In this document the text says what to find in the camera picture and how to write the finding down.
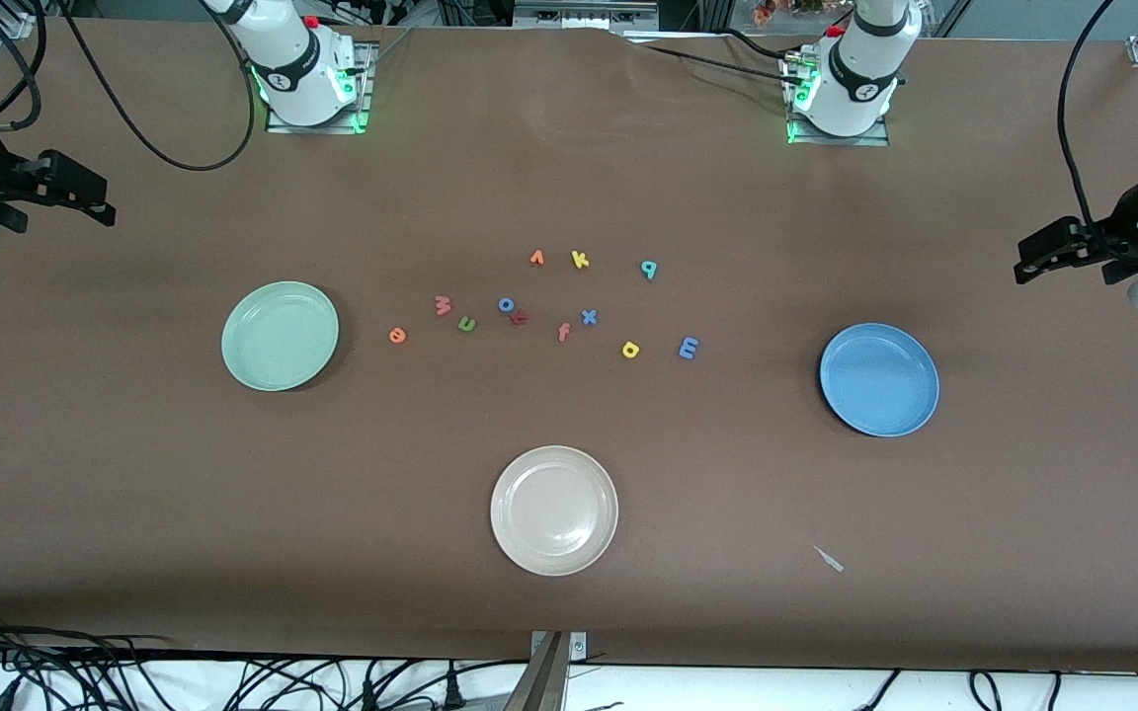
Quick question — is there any beige plate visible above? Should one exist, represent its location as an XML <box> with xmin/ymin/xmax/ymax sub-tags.
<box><xmin>490</xmin><ymin>445</ymin><xmax>619</xmax><ymax>577</ymax></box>

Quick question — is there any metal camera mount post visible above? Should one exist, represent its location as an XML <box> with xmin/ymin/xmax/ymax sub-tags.
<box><xmin>505</xmin><ymin>630</ymin><xmax>590</xmax><ymax>711</ymax></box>

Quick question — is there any brown table cover sheet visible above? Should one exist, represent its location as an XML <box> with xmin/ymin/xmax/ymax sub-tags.
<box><xmin>0</xmin><ymin>15</ymin><xmax>1138</xmax><ymax>674</ymax></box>

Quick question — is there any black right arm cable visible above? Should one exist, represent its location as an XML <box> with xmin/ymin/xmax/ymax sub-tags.
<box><xmin>0</xmin><ymin>0</ymin><xmax>259</xmax><ymax>172</ymax></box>

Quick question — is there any orange dried plant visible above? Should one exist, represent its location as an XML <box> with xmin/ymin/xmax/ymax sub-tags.
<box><xmin>750</xmin><ymin>0</ymin><xmax>827</xmax><ymax>28</ymax></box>

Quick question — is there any black floor cable tangle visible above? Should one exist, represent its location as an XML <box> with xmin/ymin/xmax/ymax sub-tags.
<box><xmin>0</xmin><ymin>607</ymin><xmax>530</xmax><ymax>711</ymax></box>

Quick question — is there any grey metal box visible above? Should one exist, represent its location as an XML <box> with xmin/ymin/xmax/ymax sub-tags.
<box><xmin>513</xmin><ymin>0</ymin><xmax>661</xmax><ymax>31</ymax></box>

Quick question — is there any thin black table cable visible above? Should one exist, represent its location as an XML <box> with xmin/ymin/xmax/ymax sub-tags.
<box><xmin>640</xmin><ymin>43</ymin><xmax>807</xmax><ymax>85</ymax></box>
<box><xmin>717</xmin><ymin>28</ymin><xmax>805</xmax><ymax>62</ymax></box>

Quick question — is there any blue plate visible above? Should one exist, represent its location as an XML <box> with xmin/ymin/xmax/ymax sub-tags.
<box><xmin>819</xmin><ymin>323</ymin><xmax>940</xmax><ymax>437</ymax></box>

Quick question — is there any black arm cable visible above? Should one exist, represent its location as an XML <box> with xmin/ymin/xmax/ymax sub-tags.
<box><xmin>1059</xmin><ymin>0</ymin><xmax>1121</xmax><ymax>230</ymax></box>
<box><xmin>0</xmin><ymin>0</ymin><xmax>259</xmax><ymax>172</ymax></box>

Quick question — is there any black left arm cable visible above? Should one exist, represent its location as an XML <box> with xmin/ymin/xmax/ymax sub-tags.
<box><xmin>1059</xmin><ymin>0</ymin><xmax>1121</xmax><ymax>230</ymax></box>

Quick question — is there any light green plate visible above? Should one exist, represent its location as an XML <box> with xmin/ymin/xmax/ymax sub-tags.
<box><xmin>221</xmin><ymin>281</ymin><xmax>341</xmax><ymax>392</ymax></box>

